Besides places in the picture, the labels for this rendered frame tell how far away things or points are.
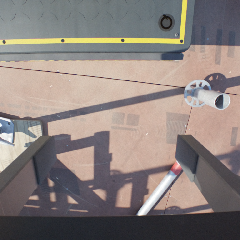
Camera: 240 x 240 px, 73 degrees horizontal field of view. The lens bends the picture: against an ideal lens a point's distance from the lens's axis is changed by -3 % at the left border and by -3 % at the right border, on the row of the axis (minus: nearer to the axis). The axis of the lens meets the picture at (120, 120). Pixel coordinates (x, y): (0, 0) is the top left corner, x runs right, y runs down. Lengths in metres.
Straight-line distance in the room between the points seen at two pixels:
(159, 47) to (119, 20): 0.13
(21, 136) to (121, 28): 0.73
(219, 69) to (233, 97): 0.17
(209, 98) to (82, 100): 0.55
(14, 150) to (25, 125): 0.16
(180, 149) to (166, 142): 0.76
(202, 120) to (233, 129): 0.19
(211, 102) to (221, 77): 0.32
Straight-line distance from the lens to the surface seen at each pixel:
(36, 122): 0.92
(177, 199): 1.18
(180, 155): 0.17
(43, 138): 0.17
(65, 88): 0.85
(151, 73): 0.82
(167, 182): 1.00
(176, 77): 0.86
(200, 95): 0.74
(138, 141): 0.90
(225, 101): 0.69
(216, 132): 1.02
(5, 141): 0.95
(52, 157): 0.17
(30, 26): 0.54
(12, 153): 1.05
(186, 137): 0.17
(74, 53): 0.50
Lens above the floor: 0.80
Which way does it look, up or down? 72 degrees down
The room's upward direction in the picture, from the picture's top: 175 degrees clockwise
